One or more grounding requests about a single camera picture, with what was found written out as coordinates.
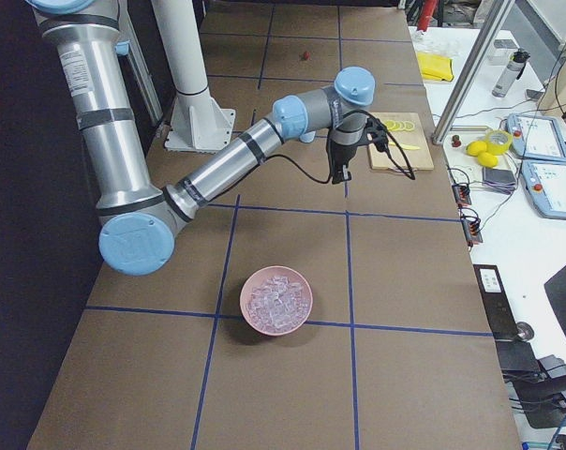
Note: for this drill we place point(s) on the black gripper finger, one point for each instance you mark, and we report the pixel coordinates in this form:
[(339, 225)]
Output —
[(346, 174), (337, 176)]

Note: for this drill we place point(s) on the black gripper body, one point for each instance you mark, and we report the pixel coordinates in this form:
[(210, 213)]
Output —
[(342, 153)]

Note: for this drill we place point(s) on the light blue plastic cup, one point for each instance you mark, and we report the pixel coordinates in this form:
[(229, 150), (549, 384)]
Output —
[(308, 137)]

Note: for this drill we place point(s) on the pile of clear ice cubes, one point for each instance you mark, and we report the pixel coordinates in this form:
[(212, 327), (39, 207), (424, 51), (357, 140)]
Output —
[(278, 306)]

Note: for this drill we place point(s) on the yellow plastic knife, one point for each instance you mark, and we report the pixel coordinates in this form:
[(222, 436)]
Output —
[(404, 146)]

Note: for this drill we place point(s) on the wooden cutting board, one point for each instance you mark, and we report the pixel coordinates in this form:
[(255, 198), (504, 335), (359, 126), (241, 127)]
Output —
[(419, 160)]

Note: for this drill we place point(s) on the strawberry on side table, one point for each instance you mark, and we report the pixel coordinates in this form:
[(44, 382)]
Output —
[(456, 142)]

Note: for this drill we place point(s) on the orange electronics board upper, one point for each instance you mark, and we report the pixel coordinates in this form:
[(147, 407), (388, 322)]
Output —
[(461, 195)]

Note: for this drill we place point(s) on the orange electronics board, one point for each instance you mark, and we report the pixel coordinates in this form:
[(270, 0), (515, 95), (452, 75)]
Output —
[(471, 230), (461, 195)]

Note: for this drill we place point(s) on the yellow cloth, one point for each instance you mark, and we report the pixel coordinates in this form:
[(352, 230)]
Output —
[(434, 67)]

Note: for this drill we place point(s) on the whole lemon upper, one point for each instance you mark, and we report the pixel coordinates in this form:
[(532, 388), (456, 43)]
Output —
[(475, 148)]

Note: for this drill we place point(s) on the whole lemon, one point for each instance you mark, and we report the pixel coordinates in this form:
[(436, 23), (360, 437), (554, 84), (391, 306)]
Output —
[(475, 148), (487, 160)]

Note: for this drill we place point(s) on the orange electronics board lower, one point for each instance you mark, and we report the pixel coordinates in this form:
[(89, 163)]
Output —
[(471, 230)]

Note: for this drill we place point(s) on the whole lemon lower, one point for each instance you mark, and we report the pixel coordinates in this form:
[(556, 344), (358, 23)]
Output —
[(487, 160)]

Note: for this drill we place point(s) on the pink bowl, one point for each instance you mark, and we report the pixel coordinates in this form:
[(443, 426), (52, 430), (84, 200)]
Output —
[(258, 277)]

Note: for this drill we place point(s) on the yellow tape roll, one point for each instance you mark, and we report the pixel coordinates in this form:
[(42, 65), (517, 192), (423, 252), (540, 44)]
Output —
[(498, 142)]

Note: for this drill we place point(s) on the dark notebook stack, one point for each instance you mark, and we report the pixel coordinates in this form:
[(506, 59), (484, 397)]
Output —
[(500, 180)]

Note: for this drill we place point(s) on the upper teach pendant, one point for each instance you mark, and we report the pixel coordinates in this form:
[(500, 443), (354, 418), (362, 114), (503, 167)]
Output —
[(536, 137)]

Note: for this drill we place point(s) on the teach pendant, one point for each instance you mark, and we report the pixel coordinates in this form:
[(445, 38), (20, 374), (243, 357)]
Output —
[(545, 182), (536, 137)]

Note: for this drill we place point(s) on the grey water bottle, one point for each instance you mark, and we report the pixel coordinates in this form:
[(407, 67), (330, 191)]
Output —
[(511, 73)]

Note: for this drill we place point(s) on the lower teach pendant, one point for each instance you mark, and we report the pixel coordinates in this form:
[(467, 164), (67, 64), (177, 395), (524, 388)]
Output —
[(545, 182)]

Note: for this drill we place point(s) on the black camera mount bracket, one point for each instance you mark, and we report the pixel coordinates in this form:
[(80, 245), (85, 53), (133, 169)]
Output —
[(376, 133)]

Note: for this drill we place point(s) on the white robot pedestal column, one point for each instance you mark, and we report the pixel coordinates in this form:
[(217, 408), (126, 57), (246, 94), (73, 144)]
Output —
[(198, 123)]

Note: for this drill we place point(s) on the aluminium frame post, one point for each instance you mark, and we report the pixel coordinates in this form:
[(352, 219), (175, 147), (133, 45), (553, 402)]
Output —
[(496, 17)]

